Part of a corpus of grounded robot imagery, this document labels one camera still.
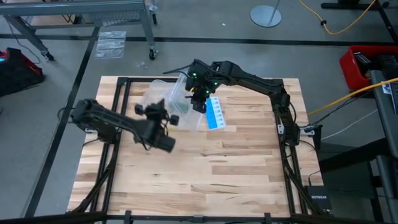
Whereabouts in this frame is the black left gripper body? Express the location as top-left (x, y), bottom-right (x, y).
top-left (134, 103), bottom-right (181, 127)

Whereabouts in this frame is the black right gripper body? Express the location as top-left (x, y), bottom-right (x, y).
top-left (189, 81), bottom-right (215, 106)

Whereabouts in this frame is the clear plastic storage container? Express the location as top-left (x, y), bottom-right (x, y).
top-left (140, 78), bottom-right (203, 132)

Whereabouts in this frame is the blue white pill organizer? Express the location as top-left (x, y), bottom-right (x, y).
top-left (205, 96), bottom-right (227, 131)

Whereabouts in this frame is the clear plastic sheet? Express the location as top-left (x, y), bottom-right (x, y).
top-left (94, 30), bottom-right (127, 60)

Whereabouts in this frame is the round grey stand base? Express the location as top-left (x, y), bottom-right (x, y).
top-left (249, 0), bottom-right (282, 28)

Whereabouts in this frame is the grey metal cart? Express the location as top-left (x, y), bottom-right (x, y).
top-left (0, 0), bottom-right (160, 62)

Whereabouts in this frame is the black and red bag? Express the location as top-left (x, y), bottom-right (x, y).
top-left (0, 47), bottom-right (46, 97)

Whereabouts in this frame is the red plastic bin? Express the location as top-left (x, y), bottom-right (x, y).
top-left (338, 45), bottom-right (398, 91)

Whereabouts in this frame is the grey metal stand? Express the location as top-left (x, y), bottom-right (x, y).
top-left (368, 69), bottom-right (398, 224)

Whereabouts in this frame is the black metal floor stand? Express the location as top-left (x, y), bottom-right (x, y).
top-left (320, 0), bottom-right (398, 45)

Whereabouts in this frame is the black metal table frame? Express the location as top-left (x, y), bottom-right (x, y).
top-left (66, 77), bottom-right (331, 224)

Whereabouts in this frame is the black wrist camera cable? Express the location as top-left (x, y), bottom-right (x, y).
top-left (162, 63), bottom-right (194, 82)

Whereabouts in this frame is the yellow power cable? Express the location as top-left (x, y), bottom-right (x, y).
top-left (297, 0), bottom-right (377, 36)
top-left (307, 77), bottom-right (398, 117)

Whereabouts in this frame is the thin white cable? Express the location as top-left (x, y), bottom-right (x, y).
top-left (320, 108), bottom-right (379, 141)

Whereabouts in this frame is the black Netgear network switch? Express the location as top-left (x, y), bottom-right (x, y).
top-left (304, 185), bottom-right (332, 211)

